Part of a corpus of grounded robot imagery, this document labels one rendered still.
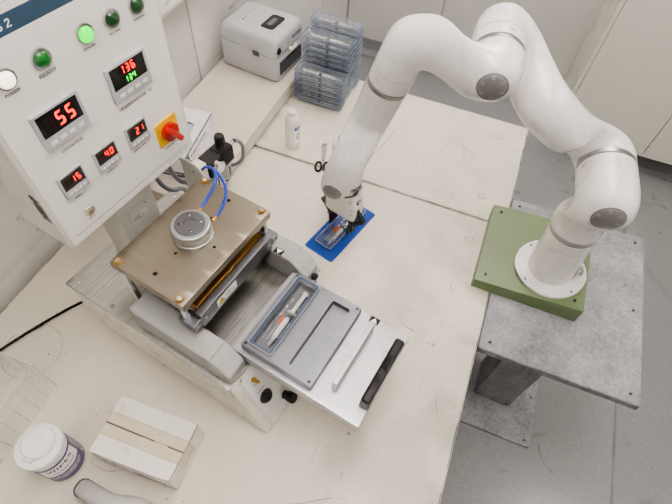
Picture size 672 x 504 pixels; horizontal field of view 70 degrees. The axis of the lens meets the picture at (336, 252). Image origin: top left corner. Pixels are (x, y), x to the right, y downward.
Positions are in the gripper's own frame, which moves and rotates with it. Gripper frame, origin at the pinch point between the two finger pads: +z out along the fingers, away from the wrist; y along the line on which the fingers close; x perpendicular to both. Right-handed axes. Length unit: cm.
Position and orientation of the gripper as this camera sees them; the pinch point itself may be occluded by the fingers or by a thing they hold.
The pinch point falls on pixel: (341, 222)
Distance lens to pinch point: 141.6
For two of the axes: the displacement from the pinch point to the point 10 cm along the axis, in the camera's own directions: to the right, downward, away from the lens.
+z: -0.6, 5.7, 8.2
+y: -8.0, -5.1, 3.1
